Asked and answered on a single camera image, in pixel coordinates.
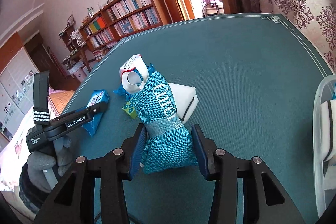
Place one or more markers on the grey gloved left hand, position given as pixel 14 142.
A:
pixel 38 162

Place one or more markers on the blue noodle snack packet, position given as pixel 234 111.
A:
pixel 96 97

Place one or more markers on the green table mat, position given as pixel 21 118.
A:
pixel 256 77

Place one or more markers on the white sponge with black stripe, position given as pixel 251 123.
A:
pixel 328 129

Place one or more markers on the teal Curel fabric pouch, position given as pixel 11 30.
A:
pixel 169 144

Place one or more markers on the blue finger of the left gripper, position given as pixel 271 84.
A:
pixel 92 110

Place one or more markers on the red and white snack packet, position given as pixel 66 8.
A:
pixel 132 62

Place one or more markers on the white storage bin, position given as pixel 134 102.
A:
pixel 79 71

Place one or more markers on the green block with blue dots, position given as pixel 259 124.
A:
pixel 130 109

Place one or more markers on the clear plastic round bowl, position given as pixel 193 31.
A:
pixel 324 171

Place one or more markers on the small dark wooden shelf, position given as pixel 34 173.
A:
pixel 76 48

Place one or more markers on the wooden bookshelf with books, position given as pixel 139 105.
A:
pixel 123 18

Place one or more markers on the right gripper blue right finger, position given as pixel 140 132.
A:
pixel 265 200

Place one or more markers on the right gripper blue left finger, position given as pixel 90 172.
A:
pixel 72 199

